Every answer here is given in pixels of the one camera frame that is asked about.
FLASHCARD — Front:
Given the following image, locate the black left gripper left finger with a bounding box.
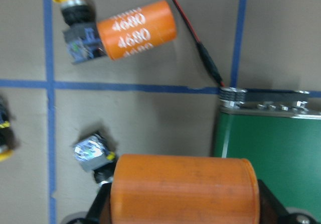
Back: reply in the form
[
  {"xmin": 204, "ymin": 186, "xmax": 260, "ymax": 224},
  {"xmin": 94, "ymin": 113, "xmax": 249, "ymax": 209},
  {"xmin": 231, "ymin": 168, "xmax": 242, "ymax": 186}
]
[{"xmin": 84, "ymin": 183, "xmax": 112, "ymax": 223}]

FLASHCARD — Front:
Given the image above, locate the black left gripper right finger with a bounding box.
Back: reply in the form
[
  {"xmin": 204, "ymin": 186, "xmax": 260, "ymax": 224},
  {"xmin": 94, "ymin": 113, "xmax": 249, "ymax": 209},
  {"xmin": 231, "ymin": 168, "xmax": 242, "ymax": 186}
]
[{"xmin": 258, "ymin": 179, "xmax": 289, "ymax": 223}]

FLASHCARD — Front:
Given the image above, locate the plain orange cylinder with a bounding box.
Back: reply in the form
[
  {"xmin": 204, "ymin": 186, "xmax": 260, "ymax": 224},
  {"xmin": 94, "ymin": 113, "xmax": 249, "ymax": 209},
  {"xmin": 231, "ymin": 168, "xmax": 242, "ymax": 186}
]
[{"xmin": 99, "ymin": 154, "xmax": 260, "ymax": 223}]

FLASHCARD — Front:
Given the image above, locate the yellow push button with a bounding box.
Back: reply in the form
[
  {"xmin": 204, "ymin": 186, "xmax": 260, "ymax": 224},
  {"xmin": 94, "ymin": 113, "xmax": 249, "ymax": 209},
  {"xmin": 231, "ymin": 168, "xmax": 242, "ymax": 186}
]
[
  {"xmin": 1, "ymin": 97, "xmax": 14, "ymax": 162},
  {"xmin": 52, "ymin": 0, "xmax": 107, "ymax": 64}
]

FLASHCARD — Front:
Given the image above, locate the orange 4680 cylinder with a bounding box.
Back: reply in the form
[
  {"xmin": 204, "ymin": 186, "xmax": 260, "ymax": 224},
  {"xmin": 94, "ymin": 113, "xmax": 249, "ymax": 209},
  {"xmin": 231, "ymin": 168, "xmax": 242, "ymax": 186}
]
[{"xmin": 97, "ymin": 0, "xmax": 177, "ymax": 60}]

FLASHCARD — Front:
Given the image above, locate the green conveyor belt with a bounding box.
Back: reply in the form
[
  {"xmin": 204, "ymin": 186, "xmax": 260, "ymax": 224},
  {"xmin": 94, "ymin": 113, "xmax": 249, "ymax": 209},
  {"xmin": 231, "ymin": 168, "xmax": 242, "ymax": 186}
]
[{"xmin": 213, "ymin": 87, "xmax": 320, "ymax": 221}]

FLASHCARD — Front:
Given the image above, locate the red black wire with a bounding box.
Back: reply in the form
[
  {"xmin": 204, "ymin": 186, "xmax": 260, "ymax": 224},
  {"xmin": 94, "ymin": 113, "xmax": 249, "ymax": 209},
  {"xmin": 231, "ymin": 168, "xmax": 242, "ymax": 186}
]
[{"xmin": 164, "ymin": 0, "xmax": 226, "ymax": 88}]

